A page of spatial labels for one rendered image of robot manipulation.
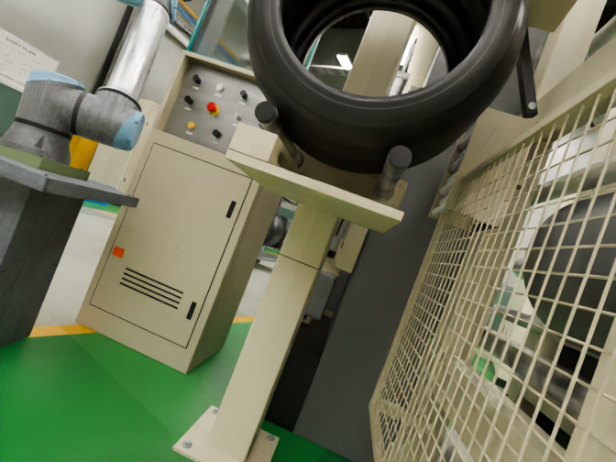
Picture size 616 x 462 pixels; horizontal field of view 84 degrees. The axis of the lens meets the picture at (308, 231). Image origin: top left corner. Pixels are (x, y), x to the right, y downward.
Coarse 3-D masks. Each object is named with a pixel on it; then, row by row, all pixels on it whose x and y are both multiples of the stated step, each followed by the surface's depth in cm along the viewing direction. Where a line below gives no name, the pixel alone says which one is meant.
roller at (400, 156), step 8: (392, 152) 64; (400, 152) 64; (408, 152) 63; (392, 160) 64; (400, 160) 64; (408, 160) 63; (384, 168) 71; (392, 168) 65; (400, 168) 64; (384, 176) 74; (392, 176) 70; (400, 176) 71; (384, 184) 80; (392, 184) 78; (376, 192) 96; (384, 192) 89
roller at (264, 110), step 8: (264, 104) 68; (272, 104) 68; (256, 112) 68; (264, 112) 68; (272, 112) 67; (264, 120) 68; (272, 120) 68; (280, 120) 72; (264, 128) 72; (272, 128) 71; (280, 128) 74; (280, 136) 77; (288, 136) 81; (288, 144) 83; (296, 152) 93; (296, 160) 97
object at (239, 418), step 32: (384, 32) 104; (384, 64) 103; (320, 224) 102; (288, 256) 102; (320, 256) 101; (288, 288) 102; (256, 320) 102; (288, 320) 101; (256, 352) 101; (288, 352) 107; (256, 384) 101; (224, 416) 101; (256, 416) 100; (224, 448) 101
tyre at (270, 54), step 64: (256, 0) 69; (320, 0) 94; (384, 0) 94; (448, 0) 89; (512, 0) 62; (256, 64) 71; (448, 64) 91; (512, 64) 65; (320, 128) 68; (384, 128) 65; (448, 128) 66
